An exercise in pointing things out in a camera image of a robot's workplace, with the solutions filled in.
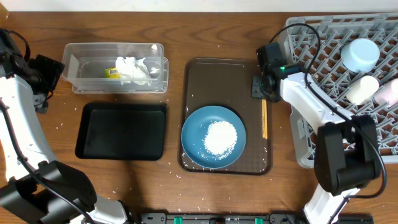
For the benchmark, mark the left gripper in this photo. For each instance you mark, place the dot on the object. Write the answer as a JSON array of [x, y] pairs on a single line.
[[52, 71]]

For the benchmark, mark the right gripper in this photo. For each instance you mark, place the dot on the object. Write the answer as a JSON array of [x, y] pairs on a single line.
[[259, 94]]

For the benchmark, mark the yellow snack wrapper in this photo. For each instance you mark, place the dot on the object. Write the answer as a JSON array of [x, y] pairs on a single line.
[[112, 73]]

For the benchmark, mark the white tissue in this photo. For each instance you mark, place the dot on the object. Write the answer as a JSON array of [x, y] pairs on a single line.
[[132, 70]]

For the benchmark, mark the white plastic cup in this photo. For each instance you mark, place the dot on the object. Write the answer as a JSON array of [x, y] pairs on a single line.
[[362, 90]]

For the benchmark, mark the light blue bowl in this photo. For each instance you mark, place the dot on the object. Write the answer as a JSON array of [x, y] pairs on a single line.
[[360, 55]]

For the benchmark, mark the pink plastic cup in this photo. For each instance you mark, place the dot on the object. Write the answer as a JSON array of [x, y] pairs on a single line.
[[388, 94]]

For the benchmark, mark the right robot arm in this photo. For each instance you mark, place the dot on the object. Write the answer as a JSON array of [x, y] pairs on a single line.
[[346, 157]]

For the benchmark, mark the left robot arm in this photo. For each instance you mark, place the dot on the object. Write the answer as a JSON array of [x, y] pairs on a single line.
[[40, 188]]

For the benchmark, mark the clear plastic waste bin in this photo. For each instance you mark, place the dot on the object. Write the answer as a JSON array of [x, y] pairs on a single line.
[[85, 64]]

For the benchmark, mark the grey dishwasher rack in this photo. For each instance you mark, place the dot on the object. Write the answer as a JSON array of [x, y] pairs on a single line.
[[324, 37]]

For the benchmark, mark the dark brown serving tray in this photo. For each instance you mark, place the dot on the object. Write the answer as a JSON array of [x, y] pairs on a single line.
[[227, 83]]

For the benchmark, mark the pile of white rice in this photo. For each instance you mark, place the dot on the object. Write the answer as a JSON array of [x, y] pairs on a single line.
[[220, 139]]

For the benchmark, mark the dark blue plate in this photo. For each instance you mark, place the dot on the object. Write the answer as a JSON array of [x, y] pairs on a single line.
[[194, 130]]

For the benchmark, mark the black plastic tray bin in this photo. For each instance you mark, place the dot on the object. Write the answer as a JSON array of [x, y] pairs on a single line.
[[120, 131]]

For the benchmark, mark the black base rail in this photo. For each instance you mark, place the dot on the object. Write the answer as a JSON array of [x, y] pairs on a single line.
[[274, 218]]

